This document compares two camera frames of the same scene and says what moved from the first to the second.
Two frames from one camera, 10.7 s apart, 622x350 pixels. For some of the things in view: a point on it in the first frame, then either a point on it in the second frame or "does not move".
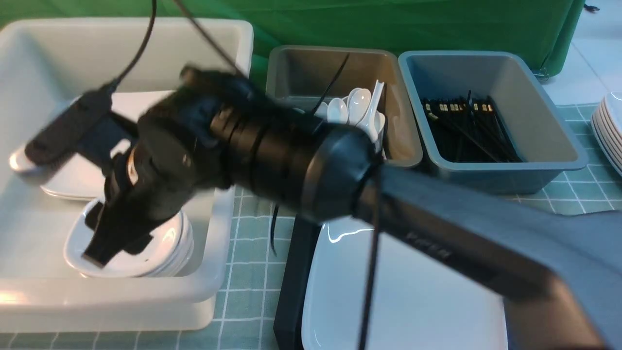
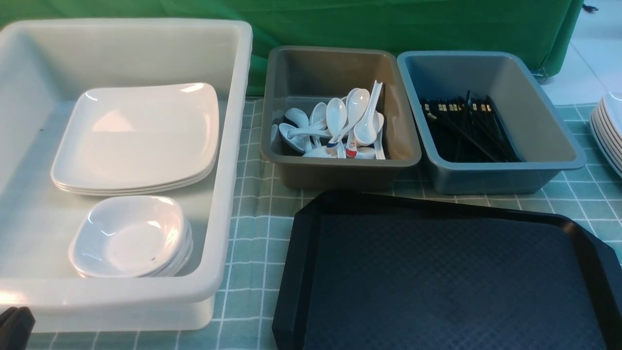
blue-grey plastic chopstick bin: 485,121 does not move
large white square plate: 419,303 -> 133,139
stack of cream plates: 606,123 does not move
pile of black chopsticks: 467,130 does not move
